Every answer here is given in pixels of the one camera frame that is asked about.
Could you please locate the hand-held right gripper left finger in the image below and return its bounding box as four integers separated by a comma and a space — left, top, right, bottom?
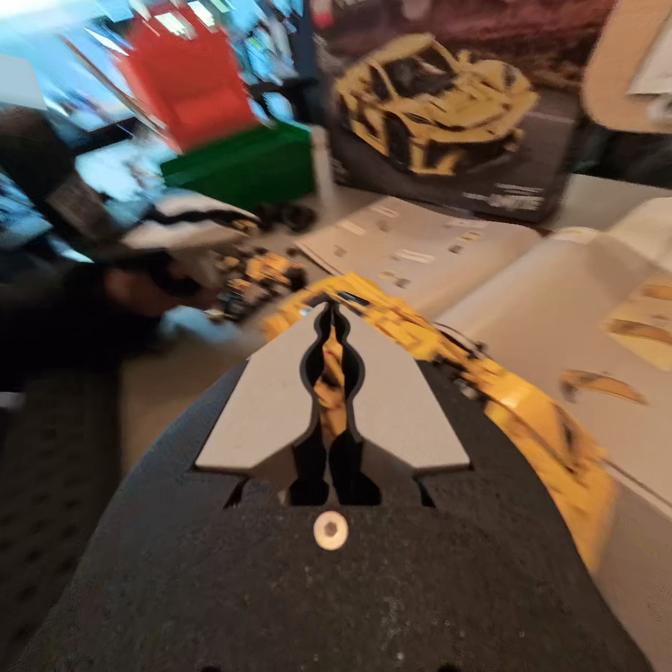
195, 302, 333, 506

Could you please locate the wooden sign board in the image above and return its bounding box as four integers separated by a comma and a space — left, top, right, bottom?
583, 0, 672, 132

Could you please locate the green storage bin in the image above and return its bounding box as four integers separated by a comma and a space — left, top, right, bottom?
160, 123, 316, 211

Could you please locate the instruction booklet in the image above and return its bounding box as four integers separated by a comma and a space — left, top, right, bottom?
294, 195, 672, 507

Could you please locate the perforated grey panel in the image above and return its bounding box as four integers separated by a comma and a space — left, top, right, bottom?
0, 367, 127, 672

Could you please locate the person's left hand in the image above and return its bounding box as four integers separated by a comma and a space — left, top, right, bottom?
105, 262, 211, 318

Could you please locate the pile of black brick parts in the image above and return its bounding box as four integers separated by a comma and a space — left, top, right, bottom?
207, 247, 310, 323

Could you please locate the yellow toy brick car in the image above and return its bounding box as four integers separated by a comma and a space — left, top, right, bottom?
262, 273, 617, 570

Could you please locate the white paper notice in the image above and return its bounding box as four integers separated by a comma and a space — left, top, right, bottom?
625, 21, 672, 124

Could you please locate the toy car box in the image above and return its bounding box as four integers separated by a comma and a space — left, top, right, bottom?
315, 0, 617, 224

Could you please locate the person's left forearm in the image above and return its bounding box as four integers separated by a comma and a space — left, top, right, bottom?
0, 252, 163, 392

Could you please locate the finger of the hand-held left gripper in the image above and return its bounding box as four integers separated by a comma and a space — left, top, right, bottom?
151, 190, 261, 224
122, 220, 255, 254

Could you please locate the red storage bin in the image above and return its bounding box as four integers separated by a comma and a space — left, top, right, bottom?
118, 0, 263, 153

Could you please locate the grey desk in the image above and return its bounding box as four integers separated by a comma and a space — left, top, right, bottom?
73, 173, 672, 672

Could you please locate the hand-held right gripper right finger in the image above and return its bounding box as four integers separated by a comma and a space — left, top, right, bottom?
330, 303, 470, 506

